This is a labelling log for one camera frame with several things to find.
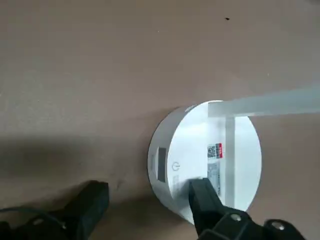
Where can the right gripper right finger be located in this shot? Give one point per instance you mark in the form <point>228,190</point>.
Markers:
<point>212,220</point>

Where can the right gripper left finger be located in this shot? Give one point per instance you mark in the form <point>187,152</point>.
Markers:
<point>75,220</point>

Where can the white foldable desk lamp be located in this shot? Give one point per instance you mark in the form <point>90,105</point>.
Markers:
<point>195,140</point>

